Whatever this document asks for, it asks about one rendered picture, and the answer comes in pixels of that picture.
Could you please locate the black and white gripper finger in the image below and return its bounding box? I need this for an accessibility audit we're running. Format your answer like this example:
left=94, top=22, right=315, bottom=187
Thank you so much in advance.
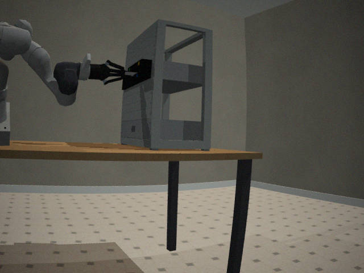
left=104, top=60, right=137, bottom=74
left=103, top=73, right=134, bottom=85

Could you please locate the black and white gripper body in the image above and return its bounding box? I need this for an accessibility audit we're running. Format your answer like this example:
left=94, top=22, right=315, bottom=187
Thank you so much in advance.
left=88, top=64, right=110, bottom=81

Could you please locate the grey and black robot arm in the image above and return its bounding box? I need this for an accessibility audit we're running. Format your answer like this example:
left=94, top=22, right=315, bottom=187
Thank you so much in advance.
left=0, top=20, right=91, bottom=123

